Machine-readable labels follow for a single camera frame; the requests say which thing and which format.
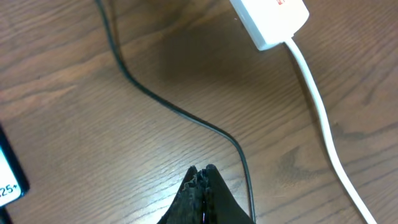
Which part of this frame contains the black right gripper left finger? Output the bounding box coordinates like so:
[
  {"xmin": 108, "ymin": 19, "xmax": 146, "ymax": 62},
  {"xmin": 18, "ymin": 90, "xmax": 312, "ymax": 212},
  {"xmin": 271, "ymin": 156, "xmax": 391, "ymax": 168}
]
[{"xmin": 157, "ymin": 166, "xmax": 204, "ymax": 224}]

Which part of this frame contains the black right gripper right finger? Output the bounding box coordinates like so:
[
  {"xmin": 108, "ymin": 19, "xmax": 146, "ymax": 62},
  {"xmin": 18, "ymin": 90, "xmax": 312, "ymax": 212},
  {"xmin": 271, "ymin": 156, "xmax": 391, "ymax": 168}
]
[{"xmin": 205, "ymin": 164, "xmax": 254, "ymax": 224}]

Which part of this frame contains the black USB charging cable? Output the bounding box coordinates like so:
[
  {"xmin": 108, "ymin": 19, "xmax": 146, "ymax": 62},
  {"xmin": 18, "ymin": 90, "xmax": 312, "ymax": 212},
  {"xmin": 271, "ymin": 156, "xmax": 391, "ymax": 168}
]
[{"xmin": 95, "ymin": 0, "xmax": 257, "ymax": 224}]

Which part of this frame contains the white power strip cord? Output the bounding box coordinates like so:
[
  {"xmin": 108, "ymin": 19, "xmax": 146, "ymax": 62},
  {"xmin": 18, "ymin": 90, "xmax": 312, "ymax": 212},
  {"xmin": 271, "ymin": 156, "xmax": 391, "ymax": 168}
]
[{"xmin": 283, "ymin": 37, "xmax": 379, "ymax": 224}]

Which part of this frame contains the white power strip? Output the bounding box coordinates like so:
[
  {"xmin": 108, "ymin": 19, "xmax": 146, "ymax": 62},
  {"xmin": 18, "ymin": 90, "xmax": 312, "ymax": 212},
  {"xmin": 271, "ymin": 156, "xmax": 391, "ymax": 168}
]
[{"xmin": 230, "ymin": 0, "xmax": 310, "ymax": 51}]

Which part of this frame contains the blue Galaxy smartphone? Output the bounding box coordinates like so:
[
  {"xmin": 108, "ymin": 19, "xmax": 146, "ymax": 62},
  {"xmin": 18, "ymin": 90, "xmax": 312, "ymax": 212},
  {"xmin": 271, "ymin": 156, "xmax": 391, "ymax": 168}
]
[{"xmin": 1, "ymin": 128, "xmax": 30, "ymax": 207}]

